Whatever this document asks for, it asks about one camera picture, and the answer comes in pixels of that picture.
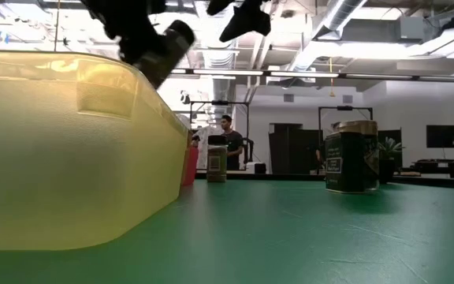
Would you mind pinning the black cabinet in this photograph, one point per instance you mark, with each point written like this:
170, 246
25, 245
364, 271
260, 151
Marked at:
294, 150

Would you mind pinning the black side table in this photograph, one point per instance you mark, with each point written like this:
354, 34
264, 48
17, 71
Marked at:
436, 161

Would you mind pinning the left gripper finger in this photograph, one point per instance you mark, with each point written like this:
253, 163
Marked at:
140, 49

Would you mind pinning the potted succulent plant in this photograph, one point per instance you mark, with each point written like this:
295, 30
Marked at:
388, 152

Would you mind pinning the black overhead camera frame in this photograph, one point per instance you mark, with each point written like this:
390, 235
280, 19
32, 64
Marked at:
219, 102
345, 107

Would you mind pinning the orange plastic bin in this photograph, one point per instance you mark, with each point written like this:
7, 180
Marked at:
190, 169

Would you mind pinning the yellow plastic bin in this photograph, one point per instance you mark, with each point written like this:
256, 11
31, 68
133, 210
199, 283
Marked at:
73, 158

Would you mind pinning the person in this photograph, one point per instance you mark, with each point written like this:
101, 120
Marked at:
233, 146

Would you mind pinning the green table mat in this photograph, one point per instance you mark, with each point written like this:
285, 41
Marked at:
290, 236

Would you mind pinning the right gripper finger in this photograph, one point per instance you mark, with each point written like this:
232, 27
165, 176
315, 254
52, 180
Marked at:
219, 6
248, 19

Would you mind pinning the green pepper tin black lid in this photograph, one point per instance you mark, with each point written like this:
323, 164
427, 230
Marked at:
343, 165

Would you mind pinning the long ceiling light bar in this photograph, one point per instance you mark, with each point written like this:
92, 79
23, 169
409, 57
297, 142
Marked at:
309, 73

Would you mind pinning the black table frame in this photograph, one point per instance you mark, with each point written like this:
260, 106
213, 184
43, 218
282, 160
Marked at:
290, 176

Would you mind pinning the black wall television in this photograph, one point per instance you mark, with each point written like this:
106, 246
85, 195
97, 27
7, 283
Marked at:
443, 136

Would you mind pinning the gold-lid spice jar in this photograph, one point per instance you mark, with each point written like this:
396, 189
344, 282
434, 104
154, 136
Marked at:
359, 127

